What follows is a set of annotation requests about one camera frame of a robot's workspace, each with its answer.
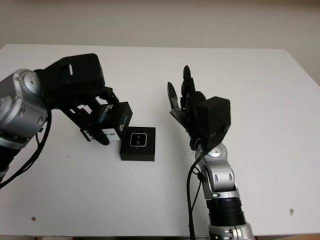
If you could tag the black RealSense box lid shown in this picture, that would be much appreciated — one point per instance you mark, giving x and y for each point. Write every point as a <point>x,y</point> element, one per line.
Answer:
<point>117,115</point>

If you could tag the black camera box base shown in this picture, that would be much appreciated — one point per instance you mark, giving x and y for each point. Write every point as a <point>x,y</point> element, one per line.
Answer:
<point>137,153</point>

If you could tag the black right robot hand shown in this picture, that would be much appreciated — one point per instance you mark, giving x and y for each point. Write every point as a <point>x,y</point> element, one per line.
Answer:
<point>192,117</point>

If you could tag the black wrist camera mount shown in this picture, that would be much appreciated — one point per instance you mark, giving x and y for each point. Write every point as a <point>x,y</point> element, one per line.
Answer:
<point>216,117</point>
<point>77,75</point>

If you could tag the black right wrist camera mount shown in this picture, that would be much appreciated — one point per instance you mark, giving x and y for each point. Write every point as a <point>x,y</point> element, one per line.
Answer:
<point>216,117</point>

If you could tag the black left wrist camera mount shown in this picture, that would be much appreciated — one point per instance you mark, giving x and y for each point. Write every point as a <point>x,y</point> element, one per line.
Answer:
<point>77,75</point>

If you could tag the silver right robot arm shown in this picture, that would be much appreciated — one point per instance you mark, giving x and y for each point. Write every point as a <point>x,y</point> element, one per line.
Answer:
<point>222,180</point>

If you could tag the small square depth camera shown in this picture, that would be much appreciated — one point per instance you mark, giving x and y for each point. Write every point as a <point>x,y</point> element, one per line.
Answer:
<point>138,140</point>

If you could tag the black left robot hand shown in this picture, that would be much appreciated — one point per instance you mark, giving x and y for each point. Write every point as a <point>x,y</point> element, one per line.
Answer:
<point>85,117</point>

